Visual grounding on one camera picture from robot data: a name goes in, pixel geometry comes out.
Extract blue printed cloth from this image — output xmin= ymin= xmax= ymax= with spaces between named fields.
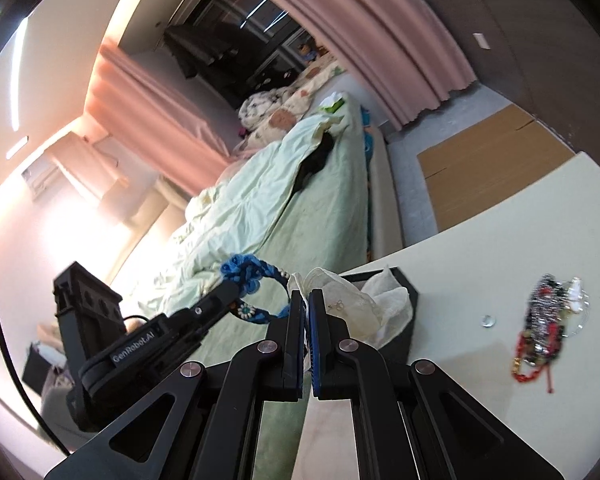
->
xmin=361 ymin=105 xmax=377 ymax=161

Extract blue braided necklace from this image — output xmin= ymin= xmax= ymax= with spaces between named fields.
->
xmin=219 ymin=254 xmax=293 ymax=323

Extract light green quilt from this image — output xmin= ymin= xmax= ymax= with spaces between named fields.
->
xmin=140 ymin=112 xmax=348 ymax=313

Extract white plastic bag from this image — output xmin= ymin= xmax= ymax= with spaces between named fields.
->
xmin=287 ymin=266 xmax=413 ymax=371

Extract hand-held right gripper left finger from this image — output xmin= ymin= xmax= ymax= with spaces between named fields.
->
xmin=44 ymin=290 xmax=306 ymax=480

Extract black bag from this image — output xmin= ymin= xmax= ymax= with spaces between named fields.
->
xmin=22 ymin=342 xmax=56 ymax=386

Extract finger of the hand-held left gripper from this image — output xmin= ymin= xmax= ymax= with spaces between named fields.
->
xmin=166 ymin=280 xmax=242 ymax=339

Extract black garment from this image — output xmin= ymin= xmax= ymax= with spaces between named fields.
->
xmin=292 ymin=132 xmax=336 ymax=193

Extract black jewelry box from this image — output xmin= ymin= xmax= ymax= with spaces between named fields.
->
xmin=337 ymin=266 xmax=421 ymax=361

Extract wide pink curtain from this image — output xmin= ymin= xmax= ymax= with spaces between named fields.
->
xmin=210 ymin=0 xmax=478 ymax=131

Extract pink hanging cloth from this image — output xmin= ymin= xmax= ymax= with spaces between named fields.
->
xmin=47 ymin=132 xmax=131 ymax=221

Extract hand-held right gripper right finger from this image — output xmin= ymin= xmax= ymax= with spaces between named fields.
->
xmin=307 ymin=290 xmax=566 ymax=480

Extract white patterned blanket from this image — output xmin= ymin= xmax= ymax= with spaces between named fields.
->
xmin=237 ymin=87 xmax=291 ymax=133

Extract narrow pink curtain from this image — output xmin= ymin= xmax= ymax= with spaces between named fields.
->
xmin=82 ymin=37 xmax=233 ymax=196

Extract brown cardboard sheet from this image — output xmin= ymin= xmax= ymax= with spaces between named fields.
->
xmin=417 ymin=102 xmax=588 ymax=233

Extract cream floral blanket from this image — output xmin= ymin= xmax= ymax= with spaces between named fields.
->
xmin=232 ymin=57 xmax=346 ymax=161

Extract ceiling light strip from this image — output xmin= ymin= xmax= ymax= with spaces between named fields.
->
xmin=12 ymin=12 xmax=31 ymax=131

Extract white air conditioner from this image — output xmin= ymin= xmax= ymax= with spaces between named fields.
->
xmin=22 ymin=155 xmax=63 ymax=201

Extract pile of beaded jewelry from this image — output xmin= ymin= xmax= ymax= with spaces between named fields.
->
xmin=511 ymin=274 xmax=588 ymax=393

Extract dark hanging clothes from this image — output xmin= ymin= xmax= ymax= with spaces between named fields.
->
xmin=162 ymin=22 xmax=246 ymax=106

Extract bed with green sheet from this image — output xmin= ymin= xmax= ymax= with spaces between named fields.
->
xmin=100 ymin=50 xmax=406 ymax=480

